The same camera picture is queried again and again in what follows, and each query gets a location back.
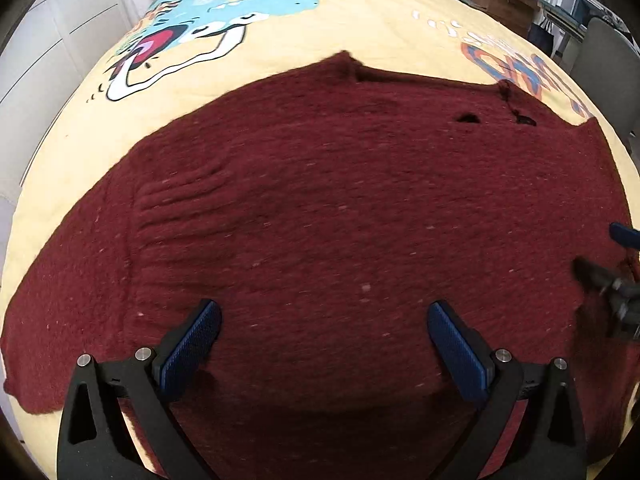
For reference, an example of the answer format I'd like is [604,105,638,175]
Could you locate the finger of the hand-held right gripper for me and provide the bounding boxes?
[609,222,640,250]
[571,256,640,342]

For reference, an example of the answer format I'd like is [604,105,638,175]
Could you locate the grey chair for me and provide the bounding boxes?
[569,16,640,137]

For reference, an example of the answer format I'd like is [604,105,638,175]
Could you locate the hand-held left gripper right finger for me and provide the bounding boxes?
[426,300,587,480]

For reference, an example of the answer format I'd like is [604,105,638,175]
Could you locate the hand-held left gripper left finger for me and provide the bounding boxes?
[56,298,222,480]

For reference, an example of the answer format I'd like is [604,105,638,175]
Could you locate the white wardrobe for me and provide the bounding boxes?
[0,0,157,201]

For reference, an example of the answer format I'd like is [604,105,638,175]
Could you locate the dark shopping bag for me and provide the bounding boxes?
[527,20,555,57]

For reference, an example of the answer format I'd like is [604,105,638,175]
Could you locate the yellow printed bedsheet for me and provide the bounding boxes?
[0,0,640,480]

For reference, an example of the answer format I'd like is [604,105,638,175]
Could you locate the maroon knit sweater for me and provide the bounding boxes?
[0,51,640,480]

